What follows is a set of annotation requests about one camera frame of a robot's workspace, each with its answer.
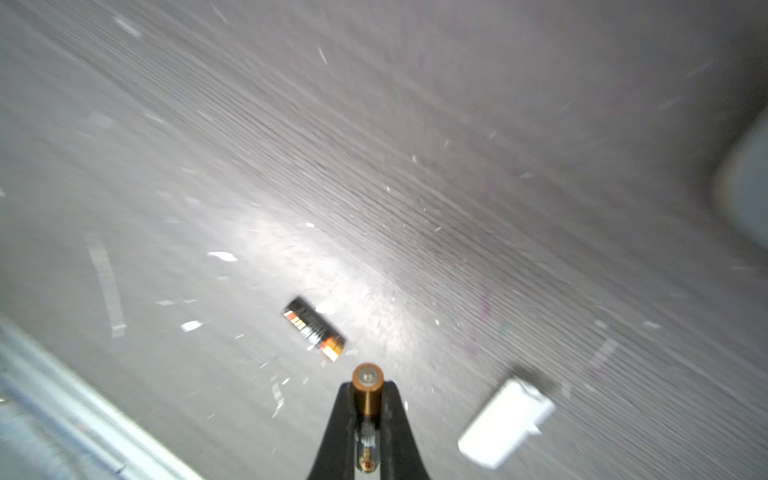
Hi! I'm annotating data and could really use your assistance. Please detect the white battery compartment cover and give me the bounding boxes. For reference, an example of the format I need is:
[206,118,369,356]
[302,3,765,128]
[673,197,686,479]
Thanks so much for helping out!
[457,377,556,470]

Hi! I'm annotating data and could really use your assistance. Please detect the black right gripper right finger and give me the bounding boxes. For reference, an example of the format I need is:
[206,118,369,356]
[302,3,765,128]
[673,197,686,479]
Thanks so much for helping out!
[380,381,430,480]

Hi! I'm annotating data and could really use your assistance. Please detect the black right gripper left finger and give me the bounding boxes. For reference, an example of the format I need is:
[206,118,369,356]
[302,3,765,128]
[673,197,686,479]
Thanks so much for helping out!
[307,382,358,480]

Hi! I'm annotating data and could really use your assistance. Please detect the beige oblong sponge block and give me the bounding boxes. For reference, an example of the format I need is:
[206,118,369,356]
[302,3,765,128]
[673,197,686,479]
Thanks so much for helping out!
[711,109,767,249]

